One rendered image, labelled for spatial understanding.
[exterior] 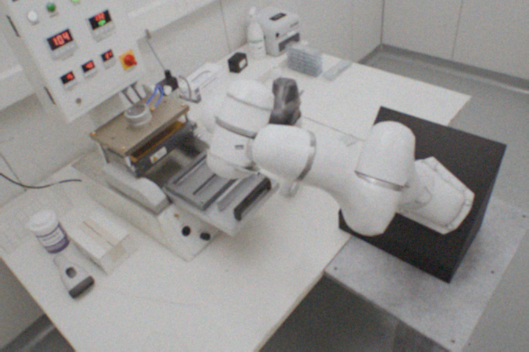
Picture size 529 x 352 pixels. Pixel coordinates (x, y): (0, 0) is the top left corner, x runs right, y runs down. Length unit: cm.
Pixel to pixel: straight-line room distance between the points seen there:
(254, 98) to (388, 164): 31
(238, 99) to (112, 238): 76
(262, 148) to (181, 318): 67
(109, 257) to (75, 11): 74
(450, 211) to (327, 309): 106
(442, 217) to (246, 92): 64
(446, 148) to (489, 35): 223
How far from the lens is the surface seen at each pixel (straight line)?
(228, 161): 89
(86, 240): 152
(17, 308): 233
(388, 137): 94
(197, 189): 129
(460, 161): 130
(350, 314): 214
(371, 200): 93
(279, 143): 83
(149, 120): 141
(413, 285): 135
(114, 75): 150
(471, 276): 140
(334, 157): 87
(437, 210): 122
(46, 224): 157
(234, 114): 88
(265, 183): 124
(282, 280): 134
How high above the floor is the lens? 187
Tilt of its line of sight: 41 degrees down
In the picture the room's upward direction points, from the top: 9 degrees counter-clockwise
